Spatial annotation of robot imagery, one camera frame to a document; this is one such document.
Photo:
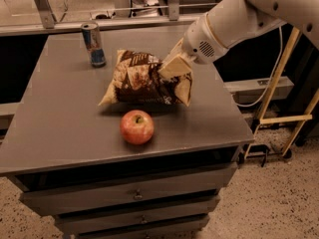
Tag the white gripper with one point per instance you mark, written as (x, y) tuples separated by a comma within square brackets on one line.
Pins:
[(197, 40)]

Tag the brown chip bag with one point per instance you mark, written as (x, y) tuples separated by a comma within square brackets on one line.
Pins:
[(136, 79)]

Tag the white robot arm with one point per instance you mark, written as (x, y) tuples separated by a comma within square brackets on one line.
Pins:
[(232, 21)]

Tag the red apple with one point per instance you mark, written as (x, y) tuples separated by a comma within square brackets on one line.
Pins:
[(137, 127)]

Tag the blue silver energy drink can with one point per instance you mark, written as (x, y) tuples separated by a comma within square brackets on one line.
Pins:
[(93, 43)]

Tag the top grey drawer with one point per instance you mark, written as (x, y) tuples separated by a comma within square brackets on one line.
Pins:
[(135, 189)]

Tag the grey drawer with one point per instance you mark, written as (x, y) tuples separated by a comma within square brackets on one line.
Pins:
[(150, 230), (135, 189), (146, 214)]

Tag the bottom grey drawer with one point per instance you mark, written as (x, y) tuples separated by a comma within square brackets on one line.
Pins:
[(150, 230)]

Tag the middle grey drawer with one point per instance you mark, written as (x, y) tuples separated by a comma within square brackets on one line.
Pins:
[(146, 214)]

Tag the metal railing frame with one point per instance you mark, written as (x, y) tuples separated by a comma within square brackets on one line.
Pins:
[(35, 17)]

